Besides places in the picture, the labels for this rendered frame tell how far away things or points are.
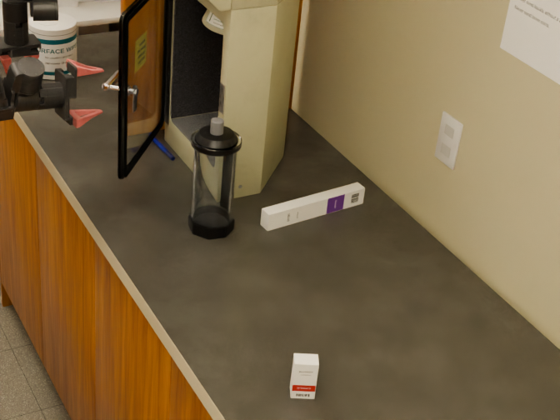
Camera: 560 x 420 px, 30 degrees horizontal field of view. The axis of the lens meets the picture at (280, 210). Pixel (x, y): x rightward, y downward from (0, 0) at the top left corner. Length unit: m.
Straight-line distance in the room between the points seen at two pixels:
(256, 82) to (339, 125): 0.47
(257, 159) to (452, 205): 0.46
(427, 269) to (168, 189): 0.64
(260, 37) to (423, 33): 0.37
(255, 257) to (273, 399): 0.45
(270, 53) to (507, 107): 0.53
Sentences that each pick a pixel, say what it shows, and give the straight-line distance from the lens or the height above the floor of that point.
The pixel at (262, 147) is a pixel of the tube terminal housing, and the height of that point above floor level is 1.07.
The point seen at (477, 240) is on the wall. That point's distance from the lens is 2.34.
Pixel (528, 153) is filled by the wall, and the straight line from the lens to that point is 2.15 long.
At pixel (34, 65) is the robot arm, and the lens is 2.27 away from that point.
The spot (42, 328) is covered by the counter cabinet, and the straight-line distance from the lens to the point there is 3.16.
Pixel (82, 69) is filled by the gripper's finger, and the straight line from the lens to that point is 2.33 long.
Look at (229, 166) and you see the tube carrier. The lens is 2.22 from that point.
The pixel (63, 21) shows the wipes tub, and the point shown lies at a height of 1.09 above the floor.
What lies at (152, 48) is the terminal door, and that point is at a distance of 2.45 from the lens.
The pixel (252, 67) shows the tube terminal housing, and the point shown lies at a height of 1.27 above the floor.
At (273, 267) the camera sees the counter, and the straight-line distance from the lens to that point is 2.23.
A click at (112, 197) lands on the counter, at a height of 0.94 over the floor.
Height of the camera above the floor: 2.22
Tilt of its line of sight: 32 degrees down
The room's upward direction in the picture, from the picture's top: 6 degrees clockwise
